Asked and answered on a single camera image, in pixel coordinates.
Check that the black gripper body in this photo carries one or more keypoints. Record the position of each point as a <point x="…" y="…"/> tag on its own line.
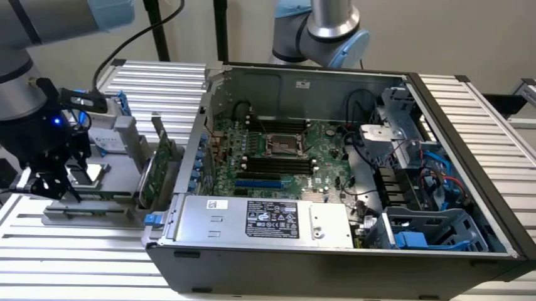
<point x="39" y="141"/>

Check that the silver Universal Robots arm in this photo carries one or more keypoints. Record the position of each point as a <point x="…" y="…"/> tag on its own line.
<point x="24" y="78"/>

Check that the black RAM slot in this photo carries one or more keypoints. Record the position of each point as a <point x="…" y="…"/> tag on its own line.
<point x="278" y="123"/>
<point x="278" y="166"/>
<point x="278" y="158"/>
<point x="278" y="130"/>
<point x="278" y="127"/>
<point x="278" y="120"/>
<point x="278" y="171"/>
<point x="278" y="162"/>

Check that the silver CPU chip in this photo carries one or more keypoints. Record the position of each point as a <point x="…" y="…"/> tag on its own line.
<point x="90" y="173"/>

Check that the grey parts rack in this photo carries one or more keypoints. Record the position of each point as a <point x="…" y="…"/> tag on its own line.
<point x="122" y="175"/>

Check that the white hard disk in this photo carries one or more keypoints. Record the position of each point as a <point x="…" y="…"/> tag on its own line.
<point x="107" y="135"/>

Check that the blue case latch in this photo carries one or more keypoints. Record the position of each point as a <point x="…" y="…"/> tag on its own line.
<point x="151" y="219"/>

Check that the green graphics card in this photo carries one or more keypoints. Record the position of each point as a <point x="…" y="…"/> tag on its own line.
<point x="161" y="163"/>

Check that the black short expansion slot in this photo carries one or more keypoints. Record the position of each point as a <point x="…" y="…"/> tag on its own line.
<point x="241" y="192"/>

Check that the silver power supply unit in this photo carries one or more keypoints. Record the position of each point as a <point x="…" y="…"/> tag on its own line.
<point x="234" y="224"/>

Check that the black stand pole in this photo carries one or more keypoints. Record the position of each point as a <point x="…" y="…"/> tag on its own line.
<point x="221" y="31"/>
<point x="159" y="31"/>

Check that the blue expansion slot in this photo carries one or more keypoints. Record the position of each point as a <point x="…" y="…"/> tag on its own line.
<point x="257" y="185"/>

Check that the black long expansion slot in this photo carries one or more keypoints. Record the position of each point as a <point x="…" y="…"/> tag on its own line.
<point x="260" y="176"/>

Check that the silver CPU socket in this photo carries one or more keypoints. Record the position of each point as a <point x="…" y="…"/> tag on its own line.
<point x="282" y="144"/>

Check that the silver chipset heatsink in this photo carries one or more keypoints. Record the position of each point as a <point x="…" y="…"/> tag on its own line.
<point x="314" y="197"/>

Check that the green motherboard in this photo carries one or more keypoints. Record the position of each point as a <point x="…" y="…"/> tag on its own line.
<point x="326" y="163"/>

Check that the black open PC case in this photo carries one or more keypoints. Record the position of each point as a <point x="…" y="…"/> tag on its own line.
<point x="318" y="269"/>

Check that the silver coin battery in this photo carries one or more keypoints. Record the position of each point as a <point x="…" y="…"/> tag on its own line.
<point x="330" y="131"/>

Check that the grey metal disk bay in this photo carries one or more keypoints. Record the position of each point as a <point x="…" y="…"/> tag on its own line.
<point x="393" y="125"/>

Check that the blue disk carrier clip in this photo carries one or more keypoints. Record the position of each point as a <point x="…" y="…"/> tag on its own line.
<point x="412" y="241"/>

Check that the grey side table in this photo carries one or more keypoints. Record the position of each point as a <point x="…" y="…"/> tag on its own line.
<point x="523" y="103"/>

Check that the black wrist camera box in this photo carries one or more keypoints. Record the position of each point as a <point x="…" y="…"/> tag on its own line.
<point x="83" y="101"/>

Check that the blue disk bracket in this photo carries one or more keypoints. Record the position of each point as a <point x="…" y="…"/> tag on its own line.
<point x="122" y="103"/>

